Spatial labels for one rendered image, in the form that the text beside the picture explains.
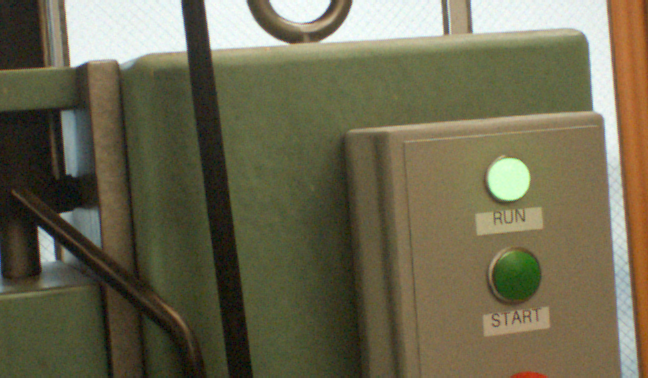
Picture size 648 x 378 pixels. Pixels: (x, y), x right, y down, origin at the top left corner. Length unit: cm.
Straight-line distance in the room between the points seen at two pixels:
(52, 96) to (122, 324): 11
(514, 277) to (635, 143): 146
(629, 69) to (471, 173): 147
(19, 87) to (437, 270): 22
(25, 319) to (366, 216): 16
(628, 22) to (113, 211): 148
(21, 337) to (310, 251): 13
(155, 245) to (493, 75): 17
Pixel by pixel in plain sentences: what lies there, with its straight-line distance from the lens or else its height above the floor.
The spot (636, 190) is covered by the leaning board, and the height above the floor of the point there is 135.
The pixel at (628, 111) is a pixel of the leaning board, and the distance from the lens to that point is 202.
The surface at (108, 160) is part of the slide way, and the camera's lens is 62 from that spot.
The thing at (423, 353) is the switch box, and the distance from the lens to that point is 56.
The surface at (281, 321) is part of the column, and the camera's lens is 60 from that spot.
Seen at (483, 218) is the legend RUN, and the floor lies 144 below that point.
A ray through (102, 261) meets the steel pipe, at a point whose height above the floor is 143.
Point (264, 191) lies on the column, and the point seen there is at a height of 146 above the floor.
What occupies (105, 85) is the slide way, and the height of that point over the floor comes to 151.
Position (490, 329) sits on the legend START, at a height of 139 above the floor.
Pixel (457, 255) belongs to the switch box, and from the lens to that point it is 56.
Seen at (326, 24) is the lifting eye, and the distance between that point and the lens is 72.
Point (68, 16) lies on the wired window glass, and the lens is 207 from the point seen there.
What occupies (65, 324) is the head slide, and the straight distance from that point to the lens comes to 63.
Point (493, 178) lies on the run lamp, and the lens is 56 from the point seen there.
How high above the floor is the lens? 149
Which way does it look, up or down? 3 degrees down
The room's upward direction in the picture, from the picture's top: 4 degrees counter-clockwise
